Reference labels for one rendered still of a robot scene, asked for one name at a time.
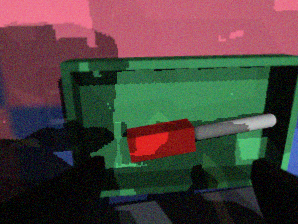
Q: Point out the green tray floor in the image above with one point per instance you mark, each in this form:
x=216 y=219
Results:
x=114 y=101

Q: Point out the red-headed stop pin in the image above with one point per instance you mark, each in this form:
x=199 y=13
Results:
x=178 y=137

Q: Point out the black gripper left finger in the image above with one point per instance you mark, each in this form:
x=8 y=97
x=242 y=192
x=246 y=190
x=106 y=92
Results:
x=69 y=198

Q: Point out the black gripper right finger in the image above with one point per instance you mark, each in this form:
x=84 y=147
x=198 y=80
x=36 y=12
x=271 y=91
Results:
x=276 y=191

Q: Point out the green tray walls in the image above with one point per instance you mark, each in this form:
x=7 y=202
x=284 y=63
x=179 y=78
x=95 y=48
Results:
x=279 y=140

